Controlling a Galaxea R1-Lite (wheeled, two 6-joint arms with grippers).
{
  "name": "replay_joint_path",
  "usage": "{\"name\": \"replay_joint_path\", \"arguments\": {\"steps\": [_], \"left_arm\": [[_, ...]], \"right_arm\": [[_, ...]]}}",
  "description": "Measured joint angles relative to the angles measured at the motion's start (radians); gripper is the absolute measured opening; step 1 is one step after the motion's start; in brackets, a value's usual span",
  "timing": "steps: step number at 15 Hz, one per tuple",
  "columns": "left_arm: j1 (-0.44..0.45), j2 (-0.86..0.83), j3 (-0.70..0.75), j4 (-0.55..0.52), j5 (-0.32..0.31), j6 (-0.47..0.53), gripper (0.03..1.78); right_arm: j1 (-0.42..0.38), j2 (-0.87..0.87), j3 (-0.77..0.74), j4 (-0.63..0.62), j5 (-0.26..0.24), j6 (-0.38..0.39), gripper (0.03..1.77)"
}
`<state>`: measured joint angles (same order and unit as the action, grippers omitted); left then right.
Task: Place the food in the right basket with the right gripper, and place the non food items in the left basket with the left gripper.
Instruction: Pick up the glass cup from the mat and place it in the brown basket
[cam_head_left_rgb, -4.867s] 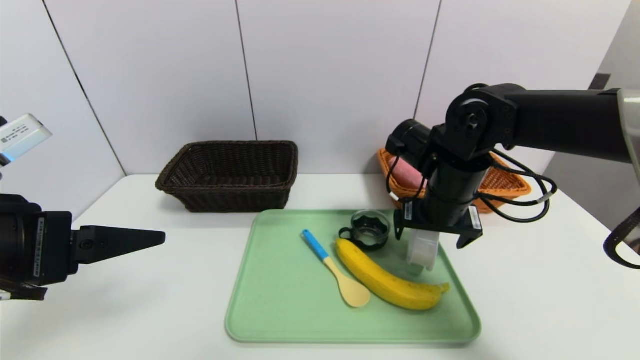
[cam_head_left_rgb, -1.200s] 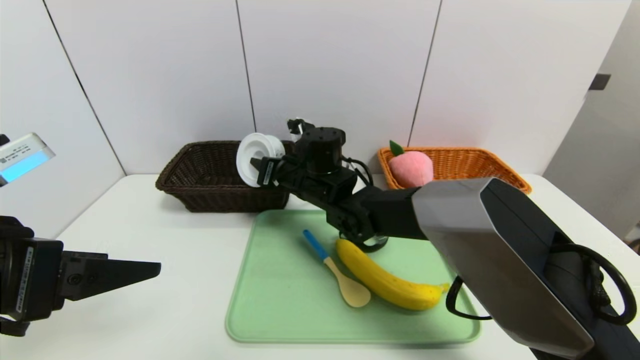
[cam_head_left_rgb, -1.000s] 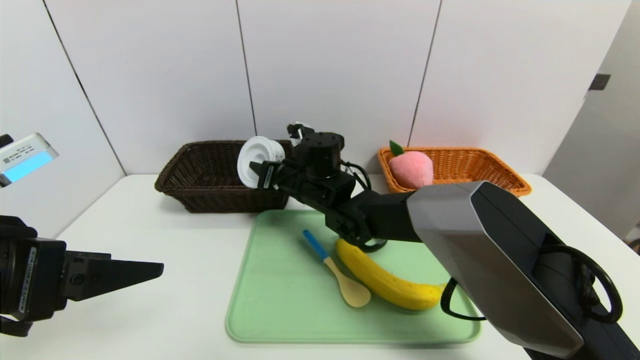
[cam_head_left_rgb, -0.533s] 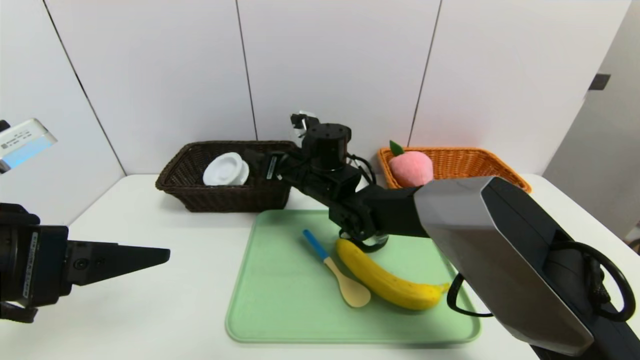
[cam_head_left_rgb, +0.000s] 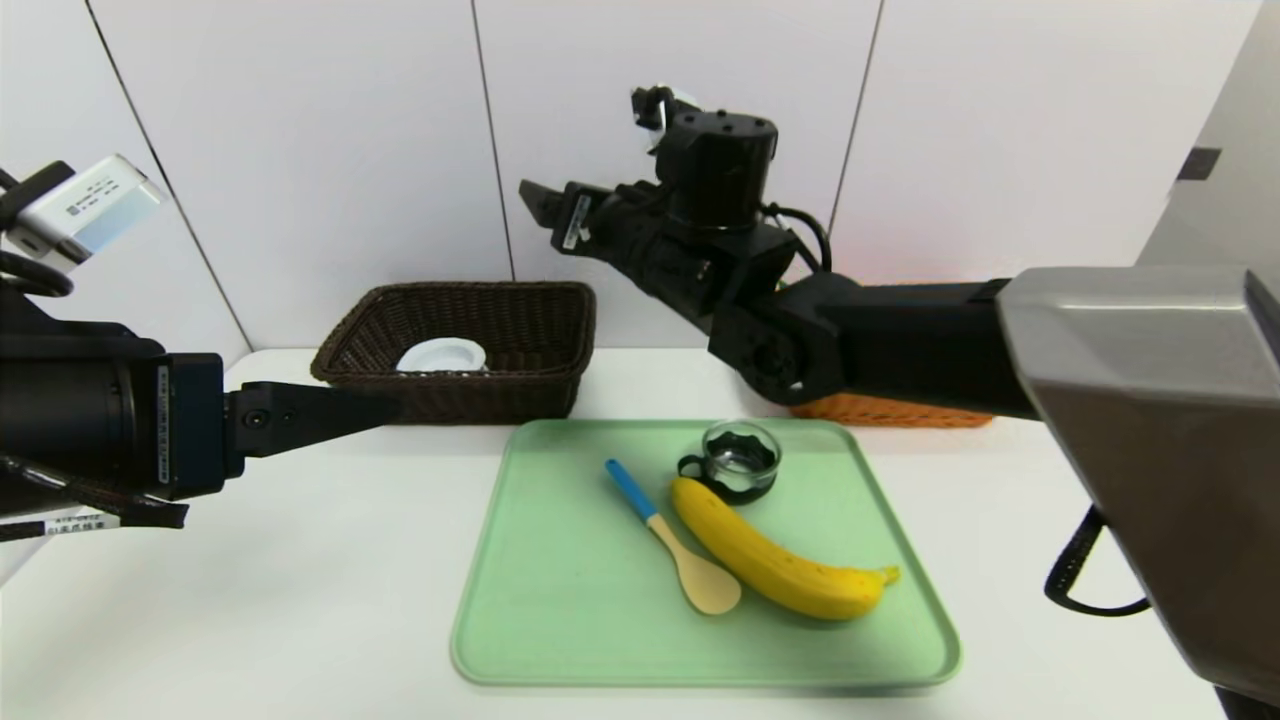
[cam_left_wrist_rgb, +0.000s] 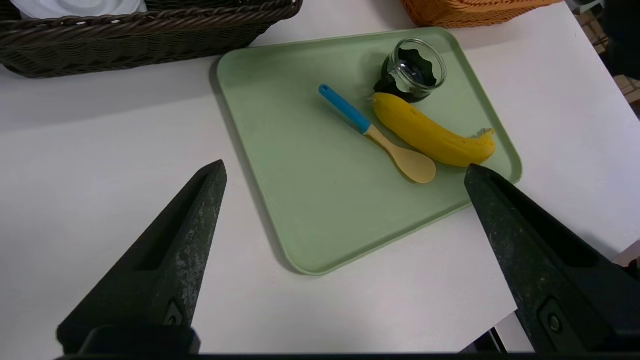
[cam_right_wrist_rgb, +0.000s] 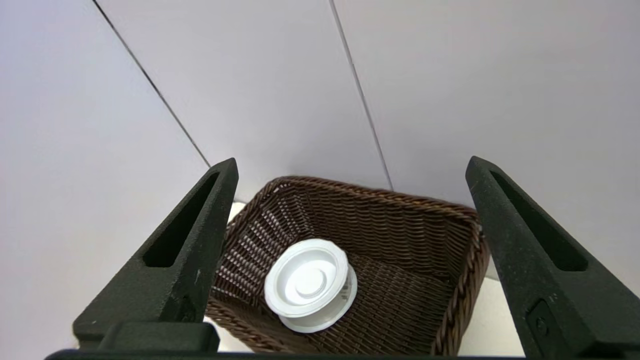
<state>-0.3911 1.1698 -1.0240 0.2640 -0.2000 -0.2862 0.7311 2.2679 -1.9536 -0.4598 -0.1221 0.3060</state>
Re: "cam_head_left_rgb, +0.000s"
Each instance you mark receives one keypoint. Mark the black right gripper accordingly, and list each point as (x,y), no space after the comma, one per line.
(577,223)

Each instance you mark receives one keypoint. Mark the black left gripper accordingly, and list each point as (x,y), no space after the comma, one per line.
(185,425)

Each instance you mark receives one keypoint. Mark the white plastic tape spool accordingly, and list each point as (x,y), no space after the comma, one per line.
(440,355)

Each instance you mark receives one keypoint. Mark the glass cup with black holder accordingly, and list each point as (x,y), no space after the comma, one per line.
(738,462)

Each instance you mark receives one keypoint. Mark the yellow banana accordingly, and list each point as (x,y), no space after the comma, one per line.
(760,560)

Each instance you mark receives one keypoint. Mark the dark brown wicker basket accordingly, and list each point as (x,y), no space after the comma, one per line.
(520,330)

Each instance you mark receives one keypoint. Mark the orange wicker basket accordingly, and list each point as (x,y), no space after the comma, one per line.
(900,412)

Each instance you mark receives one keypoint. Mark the light green plastic tray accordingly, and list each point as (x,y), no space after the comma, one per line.
(600,640)

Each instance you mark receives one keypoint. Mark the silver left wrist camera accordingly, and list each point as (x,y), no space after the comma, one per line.
(95,210)

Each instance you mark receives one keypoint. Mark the small black wall fixture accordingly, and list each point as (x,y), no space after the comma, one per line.
(1198,164)

